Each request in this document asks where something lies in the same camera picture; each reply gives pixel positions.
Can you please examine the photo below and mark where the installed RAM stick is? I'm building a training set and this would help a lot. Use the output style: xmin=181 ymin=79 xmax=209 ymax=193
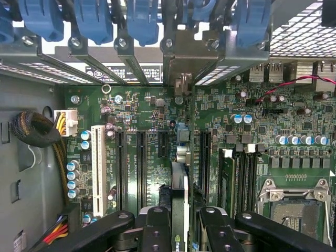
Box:
xmin=218 ymin=148 xmax=236 ymax=218

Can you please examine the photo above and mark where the black RAM slot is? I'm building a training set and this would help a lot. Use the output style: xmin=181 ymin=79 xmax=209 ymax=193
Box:
xmin=245 ymin=143 xmax=260 ymax=212
xmin=235 ymin=151 xmax=246 ymax=213

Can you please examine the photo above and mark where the long black expansion slot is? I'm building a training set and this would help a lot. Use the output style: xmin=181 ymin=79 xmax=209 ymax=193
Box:
xmin=135 ymin=130 xmax=148 ymax=211
xmin=115 ymin=129 xmax=128 ymax=214
xmin=199 ymin=130 xmax=212 ymax=206

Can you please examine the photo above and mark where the CPU socket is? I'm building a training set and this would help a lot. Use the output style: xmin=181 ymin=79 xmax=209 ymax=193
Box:
xmin=257 ymin=177 xmax=332 ymax=245

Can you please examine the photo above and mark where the white expansion slot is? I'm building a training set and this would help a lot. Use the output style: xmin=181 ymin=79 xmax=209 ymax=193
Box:
xmin=90 ymin=125 xmax=107 ymax=217

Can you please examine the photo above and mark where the short black expansion slot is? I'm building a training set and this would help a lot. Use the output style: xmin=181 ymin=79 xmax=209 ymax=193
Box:
xmin=157 ymin=130 xmax=169 ymax=159

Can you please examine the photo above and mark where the metal locking lever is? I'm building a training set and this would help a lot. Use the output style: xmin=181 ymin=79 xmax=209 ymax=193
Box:
xmin=323 ymin=193 xmax=333 ymax=245

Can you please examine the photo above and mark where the green motherboard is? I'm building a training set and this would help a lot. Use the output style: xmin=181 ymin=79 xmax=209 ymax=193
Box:
xmin=64 ymin=61 xmax=336 ymax=246

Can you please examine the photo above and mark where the dark grey open PC case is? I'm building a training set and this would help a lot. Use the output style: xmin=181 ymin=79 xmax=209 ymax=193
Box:
xmin=0 ymin=0 xmax=336 ymax=252

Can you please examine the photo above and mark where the white power connector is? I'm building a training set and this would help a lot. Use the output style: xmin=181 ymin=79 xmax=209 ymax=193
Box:
xmin=53 ymin=109 xmax=79 ymax=138

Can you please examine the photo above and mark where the metal slot cover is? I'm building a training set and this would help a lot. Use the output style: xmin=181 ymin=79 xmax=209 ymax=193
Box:
xmin=0 ymin=35 xmax=93 ymax=85
xmin=195 ymin=28 xmax=271 ymax=86

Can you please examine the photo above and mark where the blue slot retention clip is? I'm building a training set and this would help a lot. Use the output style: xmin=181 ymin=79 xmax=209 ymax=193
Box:
xmin=125 ymin=0 xmax=160 ymax=47
xmin=183 ymin=0 xmax=216 ymax=23
xmin=234 ymin=0 xmax=273 ymax=49
xmin=17 ymin=0 xmax=65 ymax=42
xmin=72 ymin=0 xmax=114 ymax=45
xmin=0 ymin=2 xmax=14 ymax=44

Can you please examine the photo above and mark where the red yellow wire bundle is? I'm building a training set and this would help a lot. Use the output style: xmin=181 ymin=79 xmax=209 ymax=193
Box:
xmin=42 ymin=214 xmax=69 ymax=245

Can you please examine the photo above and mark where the black braided cable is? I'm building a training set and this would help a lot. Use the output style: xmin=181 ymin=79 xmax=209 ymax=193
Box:
xmin=9 ymin=110 xmax=68 ymax=190

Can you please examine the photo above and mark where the red and black twisted wire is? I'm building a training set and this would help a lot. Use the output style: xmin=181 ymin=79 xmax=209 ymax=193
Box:
xmin=255 ymin=74 xmax=336 ymax=103

